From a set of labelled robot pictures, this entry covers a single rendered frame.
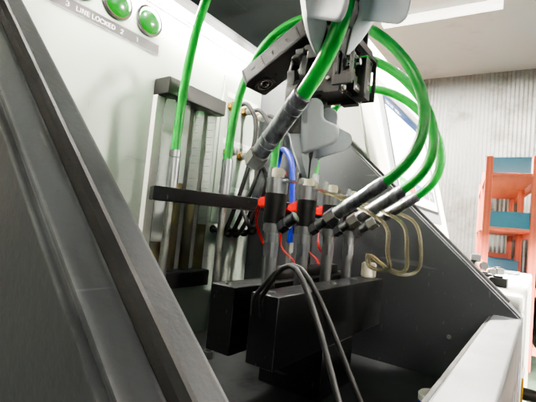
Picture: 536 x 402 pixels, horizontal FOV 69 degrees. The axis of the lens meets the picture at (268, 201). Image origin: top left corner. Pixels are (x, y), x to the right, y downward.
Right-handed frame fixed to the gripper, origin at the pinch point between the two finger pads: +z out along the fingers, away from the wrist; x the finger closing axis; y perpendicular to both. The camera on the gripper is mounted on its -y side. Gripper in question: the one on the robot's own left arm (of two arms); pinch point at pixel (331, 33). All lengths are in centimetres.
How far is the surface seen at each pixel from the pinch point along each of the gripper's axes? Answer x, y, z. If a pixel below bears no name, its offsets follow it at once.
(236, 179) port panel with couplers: 5, -34, 44
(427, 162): 21.9, -3.4, 18.3
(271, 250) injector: -1.8, 1.3, 26.0
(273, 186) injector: -0.5, -4.0, 20.1
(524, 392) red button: 43, 20, 53
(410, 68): 17.4, -8.7, 7.1
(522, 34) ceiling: 438, -315, 108
